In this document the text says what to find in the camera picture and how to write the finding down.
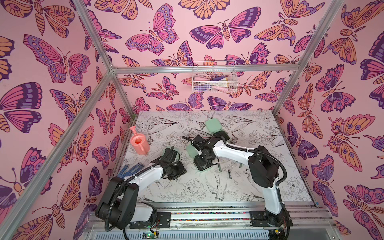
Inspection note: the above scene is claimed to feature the green nail clipper case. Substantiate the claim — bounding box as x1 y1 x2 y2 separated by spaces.
162 147 173 157

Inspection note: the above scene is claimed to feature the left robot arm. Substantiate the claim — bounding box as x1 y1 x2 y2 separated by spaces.
95 147 187 232

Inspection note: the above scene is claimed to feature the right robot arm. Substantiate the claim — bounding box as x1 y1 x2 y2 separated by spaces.
183 135 288 216

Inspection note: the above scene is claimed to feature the pink watering can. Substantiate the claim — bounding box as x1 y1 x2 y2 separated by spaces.
130 126 150 156

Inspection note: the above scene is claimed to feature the blue dotted work glove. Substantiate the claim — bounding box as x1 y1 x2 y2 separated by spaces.
118 163 144 179

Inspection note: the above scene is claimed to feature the green circuit board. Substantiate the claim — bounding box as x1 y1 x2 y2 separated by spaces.
142 232 159 240

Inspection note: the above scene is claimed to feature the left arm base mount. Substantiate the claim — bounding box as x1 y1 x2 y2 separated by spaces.
129 212 172 229

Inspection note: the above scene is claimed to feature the white wire wall basket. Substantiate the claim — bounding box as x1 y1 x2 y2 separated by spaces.
191 60 239 94

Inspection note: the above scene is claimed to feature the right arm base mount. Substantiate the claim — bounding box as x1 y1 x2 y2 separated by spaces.
250 209 293 229

